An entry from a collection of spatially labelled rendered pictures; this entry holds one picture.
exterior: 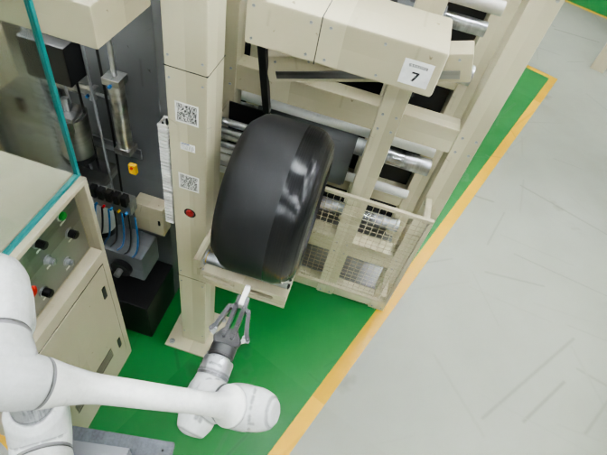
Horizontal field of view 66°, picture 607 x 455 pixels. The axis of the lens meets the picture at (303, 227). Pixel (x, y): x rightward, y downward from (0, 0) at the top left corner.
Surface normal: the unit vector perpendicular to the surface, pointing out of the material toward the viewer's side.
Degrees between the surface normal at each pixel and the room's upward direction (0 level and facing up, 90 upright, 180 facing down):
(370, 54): 90
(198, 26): 90
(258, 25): 90
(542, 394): 0
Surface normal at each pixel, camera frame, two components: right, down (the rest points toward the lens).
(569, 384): 0.16, -0.64
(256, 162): 0.04, -0.27
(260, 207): -0.09, 0.14
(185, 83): -0.26, 0.71
